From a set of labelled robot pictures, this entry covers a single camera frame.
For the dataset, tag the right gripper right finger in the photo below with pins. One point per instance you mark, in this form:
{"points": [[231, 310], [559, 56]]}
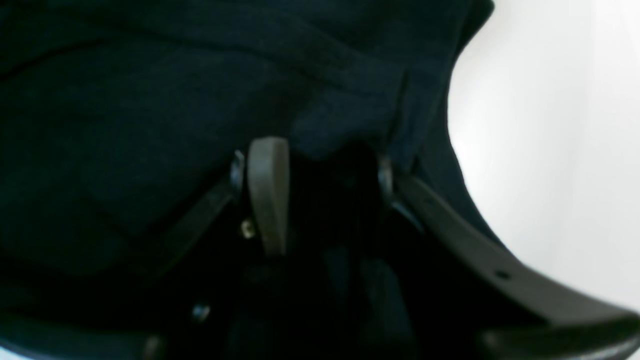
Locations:
{"points": [[470, 299]]}

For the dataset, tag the black T-shirt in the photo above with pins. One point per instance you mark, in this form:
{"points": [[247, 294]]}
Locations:
{"points": [[117, 115]]}

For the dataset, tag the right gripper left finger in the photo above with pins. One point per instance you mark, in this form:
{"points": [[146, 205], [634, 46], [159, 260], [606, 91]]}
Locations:
{"points": [[258, 186]]}

